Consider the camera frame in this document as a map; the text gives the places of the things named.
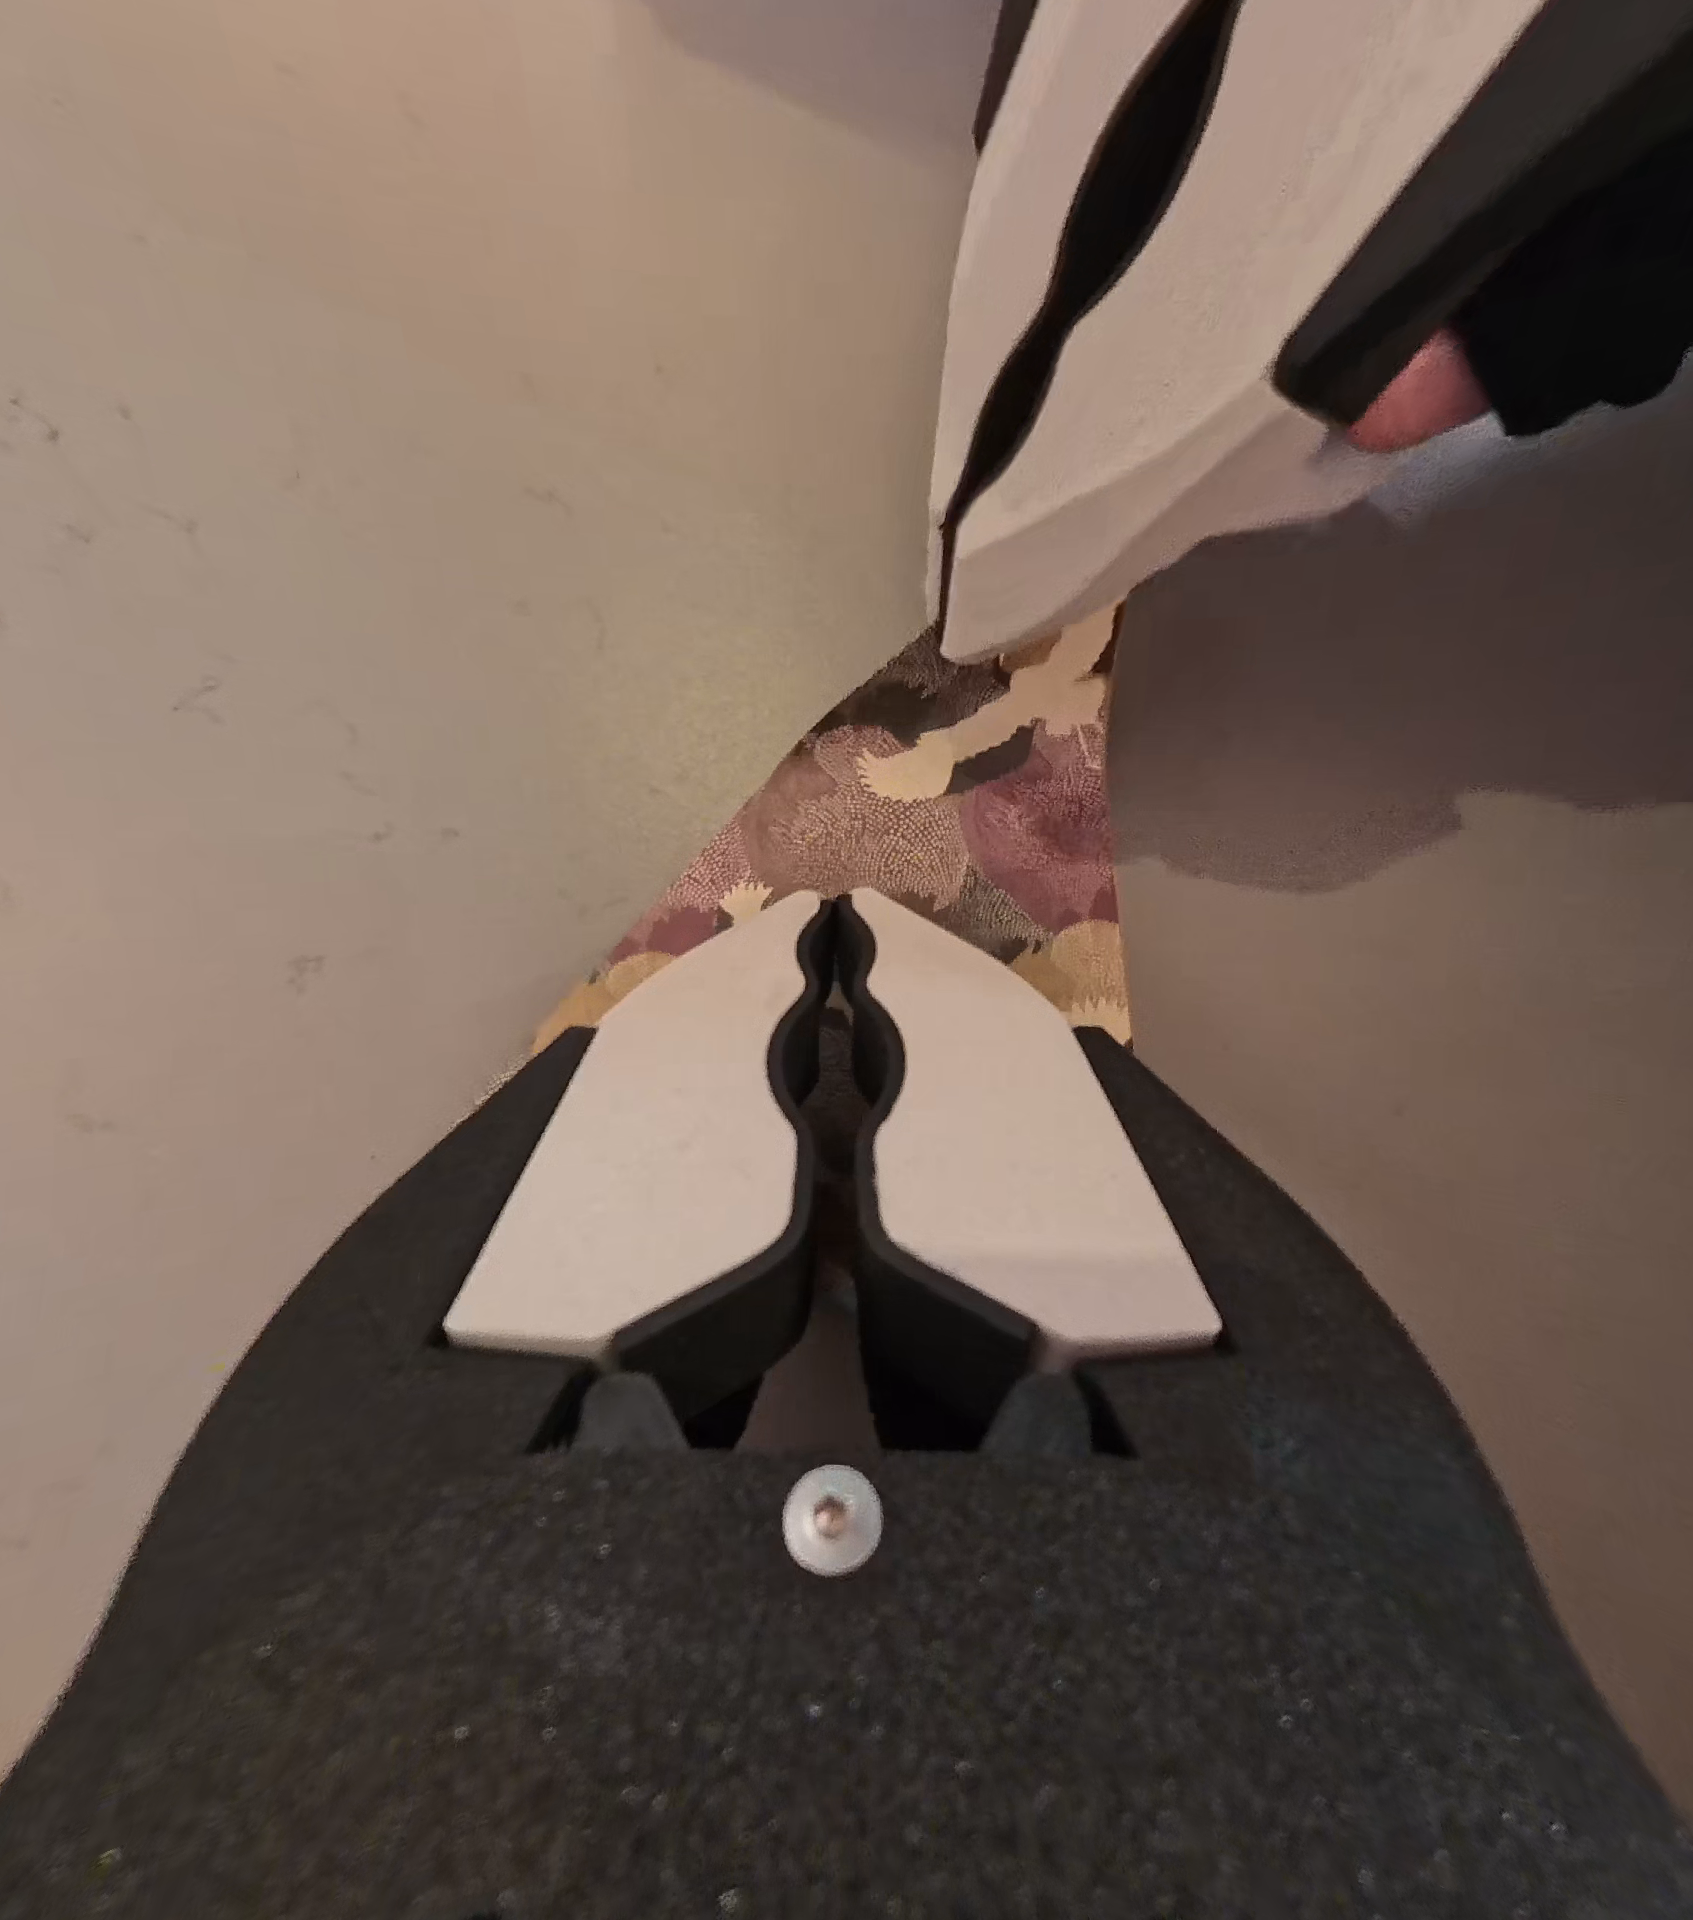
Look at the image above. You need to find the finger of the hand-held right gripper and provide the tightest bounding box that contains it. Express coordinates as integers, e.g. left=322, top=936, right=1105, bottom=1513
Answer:
left=925, top=0, right=1245, bottom=639
left=938, top=0, right=1544, bottom=666

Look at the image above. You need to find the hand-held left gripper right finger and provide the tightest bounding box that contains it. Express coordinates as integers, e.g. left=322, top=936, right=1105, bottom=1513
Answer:
left=844, top=889, right=1225, bottom=1453

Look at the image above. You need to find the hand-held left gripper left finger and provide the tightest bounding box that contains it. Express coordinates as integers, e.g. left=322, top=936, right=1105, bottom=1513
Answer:
left=441, top=893, right=844, bottom=1453

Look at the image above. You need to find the crane patterned origami paper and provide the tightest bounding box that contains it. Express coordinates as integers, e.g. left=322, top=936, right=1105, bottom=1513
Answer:
left=531, top=608, right=1137, bottom=1058

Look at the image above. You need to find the person's right hand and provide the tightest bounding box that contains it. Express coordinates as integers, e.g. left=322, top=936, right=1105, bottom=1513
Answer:
left=1348, top=81, right=1693, bottom=455

